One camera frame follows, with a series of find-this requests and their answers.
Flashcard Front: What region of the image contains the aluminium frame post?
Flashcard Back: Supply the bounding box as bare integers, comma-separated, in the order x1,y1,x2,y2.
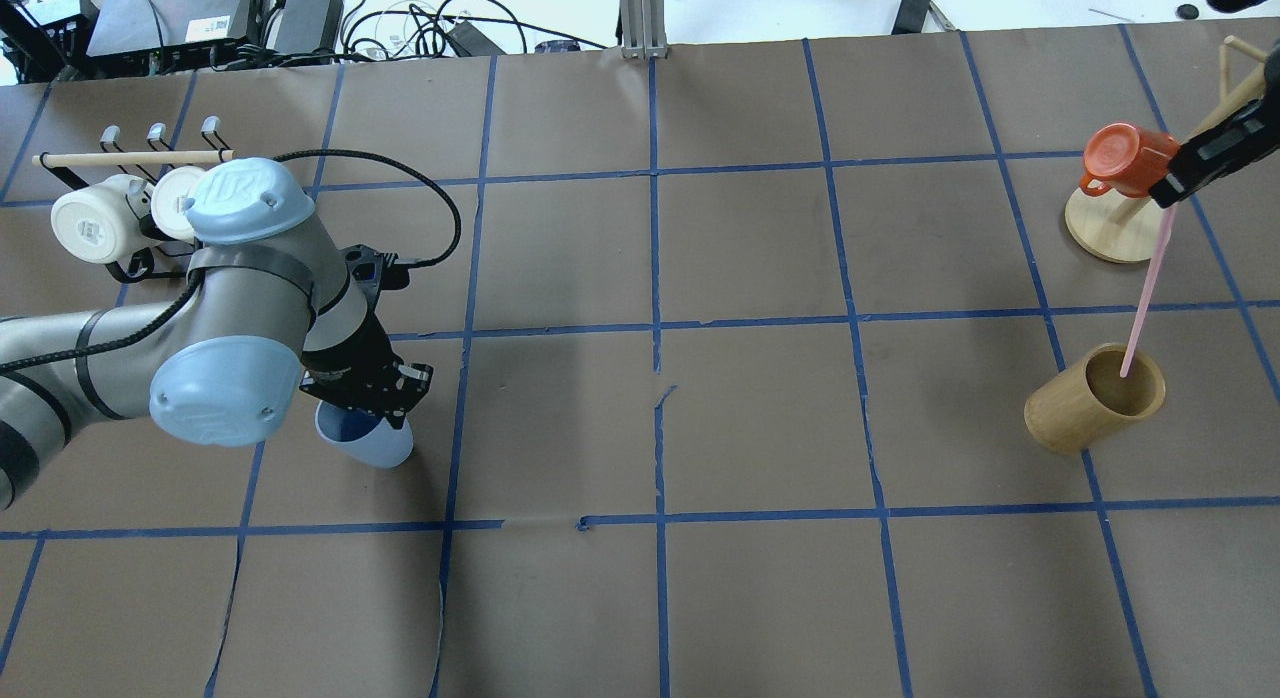
620,0,669,60

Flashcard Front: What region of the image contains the black gripper body, camera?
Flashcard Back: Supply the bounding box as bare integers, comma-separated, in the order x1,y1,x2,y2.
300,245,434,424

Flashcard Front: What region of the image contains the black power adapter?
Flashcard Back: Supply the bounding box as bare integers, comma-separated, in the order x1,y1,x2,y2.
266,0,343,55

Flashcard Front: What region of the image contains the black wire mug rack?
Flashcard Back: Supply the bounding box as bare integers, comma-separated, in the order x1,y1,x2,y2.
106,115,230,286

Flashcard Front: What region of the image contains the pink chopstick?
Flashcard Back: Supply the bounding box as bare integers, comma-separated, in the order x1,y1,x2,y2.
1119,205,1178,379

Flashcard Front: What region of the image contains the orange mug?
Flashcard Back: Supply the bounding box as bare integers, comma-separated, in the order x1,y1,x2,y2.
1079,120,1181,200

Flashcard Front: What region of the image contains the black electronics box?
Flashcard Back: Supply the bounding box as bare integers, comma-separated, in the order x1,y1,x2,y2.
86,0,268,67

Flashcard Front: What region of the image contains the bamboo wooden cup holder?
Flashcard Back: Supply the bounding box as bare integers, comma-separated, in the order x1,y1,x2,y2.
1023,343,1169,455

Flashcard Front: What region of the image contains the light blue plastic cup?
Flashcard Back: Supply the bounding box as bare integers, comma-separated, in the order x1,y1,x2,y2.
314,401,413,469

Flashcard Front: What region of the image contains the white mug, on rack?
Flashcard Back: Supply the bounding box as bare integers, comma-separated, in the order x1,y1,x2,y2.
151,166,207,243
50,174,159,265

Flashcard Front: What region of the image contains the white mug, left on rack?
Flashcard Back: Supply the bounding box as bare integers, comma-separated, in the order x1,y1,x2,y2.
50,174,159,265

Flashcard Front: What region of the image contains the white mug, right on rack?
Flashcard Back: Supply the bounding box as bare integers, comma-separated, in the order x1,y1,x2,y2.
151,166,207,243

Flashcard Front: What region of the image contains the wooden dowel rod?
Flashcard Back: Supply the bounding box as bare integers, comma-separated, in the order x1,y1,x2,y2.
29,149,237,170

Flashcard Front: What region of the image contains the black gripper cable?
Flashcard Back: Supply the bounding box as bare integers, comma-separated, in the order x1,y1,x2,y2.
0,149,463,374

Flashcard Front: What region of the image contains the silver robot arm, camera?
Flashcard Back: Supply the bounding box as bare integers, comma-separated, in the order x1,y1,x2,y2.
1,158,346,507

